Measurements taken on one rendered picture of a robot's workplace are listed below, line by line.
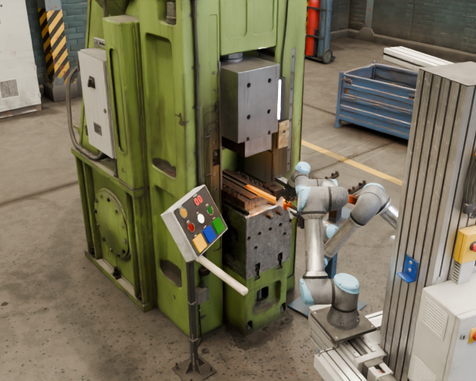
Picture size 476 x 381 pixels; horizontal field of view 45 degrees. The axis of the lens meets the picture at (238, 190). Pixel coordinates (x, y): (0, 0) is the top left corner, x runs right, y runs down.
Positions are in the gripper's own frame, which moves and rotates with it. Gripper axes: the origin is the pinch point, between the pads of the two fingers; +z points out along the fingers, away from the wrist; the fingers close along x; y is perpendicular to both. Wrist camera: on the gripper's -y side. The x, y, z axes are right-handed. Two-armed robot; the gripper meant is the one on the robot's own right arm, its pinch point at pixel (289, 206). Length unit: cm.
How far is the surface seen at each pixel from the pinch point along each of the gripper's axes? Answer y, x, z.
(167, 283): 71, -44, 69
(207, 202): -11.2, -45.5, 16.8
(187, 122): -50, -41, 39
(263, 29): -92, 14, 40
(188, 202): -17, -59, 14
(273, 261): 50, 7, 20
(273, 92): -60, 9, 25
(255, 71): -74, -4, 25
